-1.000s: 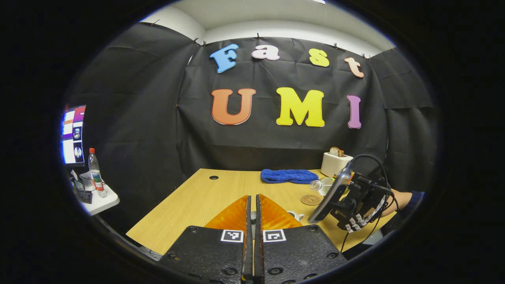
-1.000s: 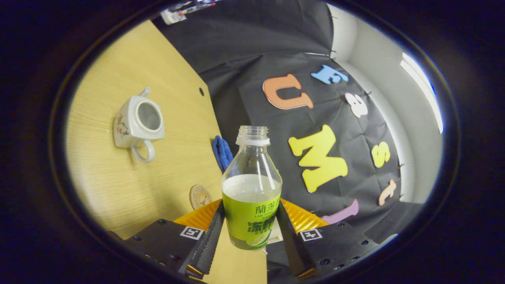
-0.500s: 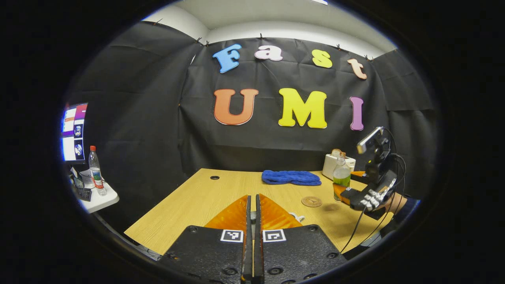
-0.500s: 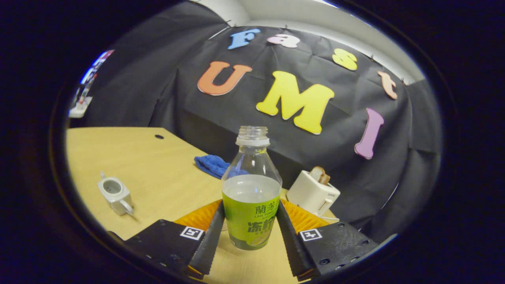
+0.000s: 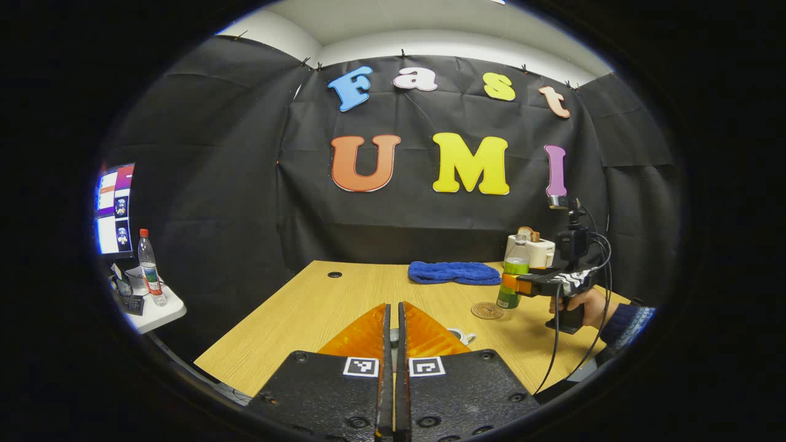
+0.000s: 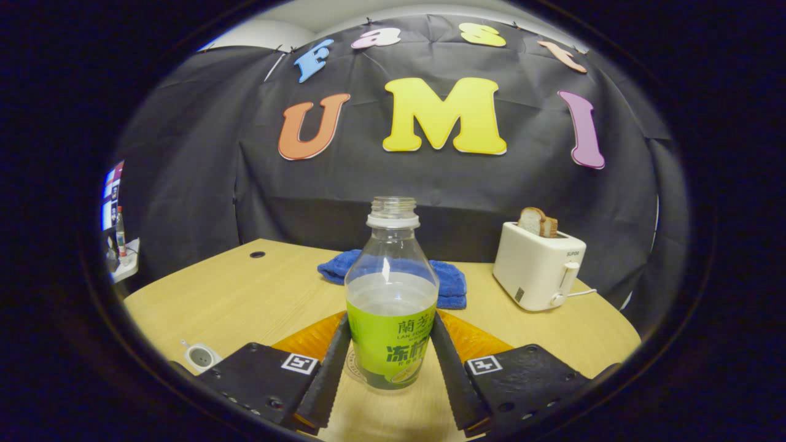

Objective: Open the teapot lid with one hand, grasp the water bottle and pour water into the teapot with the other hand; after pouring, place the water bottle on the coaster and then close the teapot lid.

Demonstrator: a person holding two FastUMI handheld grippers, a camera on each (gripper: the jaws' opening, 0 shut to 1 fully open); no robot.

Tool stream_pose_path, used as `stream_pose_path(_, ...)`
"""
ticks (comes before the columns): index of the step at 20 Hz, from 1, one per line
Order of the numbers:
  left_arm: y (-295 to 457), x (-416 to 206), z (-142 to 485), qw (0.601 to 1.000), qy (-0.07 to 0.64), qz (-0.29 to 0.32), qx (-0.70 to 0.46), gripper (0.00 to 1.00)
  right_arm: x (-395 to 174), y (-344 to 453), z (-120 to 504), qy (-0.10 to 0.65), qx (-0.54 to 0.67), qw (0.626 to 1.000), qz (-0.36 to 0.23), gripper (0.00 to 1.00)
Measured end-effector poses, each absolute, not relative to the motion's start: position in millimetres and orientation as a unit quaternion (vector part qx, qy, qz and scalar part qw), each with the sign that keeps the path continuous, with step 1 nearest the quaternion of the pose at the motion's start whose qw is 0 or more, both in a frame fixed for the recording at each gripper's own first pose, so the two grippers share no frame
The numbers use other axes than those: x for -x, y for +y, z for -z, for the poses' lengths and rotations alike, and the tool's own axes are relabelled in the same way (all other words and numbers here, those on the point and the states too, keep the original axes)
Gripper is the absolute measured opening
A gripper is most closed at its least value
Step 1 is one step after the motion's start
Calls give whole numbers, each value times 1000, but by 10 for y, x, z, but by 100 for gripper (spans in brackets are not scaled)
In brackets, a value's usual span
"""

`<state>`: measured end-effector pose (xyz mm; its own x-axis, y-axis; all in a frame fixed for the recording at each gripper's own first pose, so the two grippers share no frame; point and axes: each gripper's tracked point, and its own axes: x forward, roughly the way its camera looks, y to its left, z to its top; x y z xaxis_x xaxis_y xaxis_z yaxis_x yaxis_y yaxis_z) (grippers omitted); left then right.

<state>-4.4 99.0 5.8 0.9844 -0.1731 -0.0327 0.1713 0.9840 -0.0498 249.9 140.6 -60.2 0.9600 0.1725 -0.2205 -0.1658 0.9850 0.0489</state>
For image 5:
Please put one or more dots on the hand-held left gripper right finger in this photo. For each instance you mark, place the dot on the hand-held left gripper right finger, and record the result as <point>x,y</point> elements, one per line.
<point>402,380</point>

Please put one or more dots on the black keypad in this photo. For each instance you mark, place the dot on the black keypad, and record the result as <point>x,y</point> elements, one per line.
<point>132,304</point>

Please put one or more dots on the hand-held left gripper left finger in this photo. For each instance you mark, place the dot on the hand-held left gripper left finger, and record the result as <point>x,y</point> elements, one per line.
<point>385,380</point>

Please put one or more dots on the white teacup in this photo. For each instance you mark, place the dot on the white teacup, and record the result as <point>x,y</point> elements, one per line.
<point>459,336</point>

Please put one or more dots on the toasted bread slice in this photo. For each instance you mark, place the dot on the toasted bread slice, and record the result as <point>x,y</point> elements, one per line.
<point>531,234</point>

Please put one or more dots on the blue towel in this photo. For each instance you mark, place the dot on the blue towel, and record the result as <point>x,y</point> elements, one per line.
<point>454,273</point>

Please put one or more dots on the computer monitor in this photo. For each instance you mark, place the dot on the computer monitor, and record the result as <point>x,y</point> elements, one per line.
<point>115,209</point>

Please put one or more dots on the red cap plastic bottle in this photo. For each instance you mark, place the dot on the red cap plastic bottle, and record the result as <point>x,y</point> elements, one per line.
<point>150,270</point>

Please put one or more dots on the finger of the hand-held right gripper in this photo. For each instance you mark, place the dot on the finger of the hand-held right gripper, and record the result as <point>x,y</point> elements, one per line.
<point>534,283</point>

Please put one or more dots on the white toaster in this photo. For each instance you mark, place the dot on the white toaster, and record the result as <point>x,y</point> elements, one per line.
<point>541,255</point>

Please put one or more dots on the round brown coaster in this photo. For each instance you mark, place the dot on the round brown coaster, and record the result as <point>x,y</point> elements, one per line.
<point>487,310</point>

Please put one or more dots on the white side table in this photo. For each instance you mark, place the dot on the white side table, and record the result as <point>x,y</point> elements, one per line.
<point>161,312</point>

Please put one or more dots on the clear green label water bottle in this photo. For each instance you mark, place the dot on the clear green label water bottle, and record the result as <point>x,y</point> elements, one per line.
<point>514,264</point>

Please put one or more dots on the white plastic container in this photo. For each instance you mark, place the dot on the white plastic container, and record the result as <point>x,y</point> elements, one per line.
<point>135,279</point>

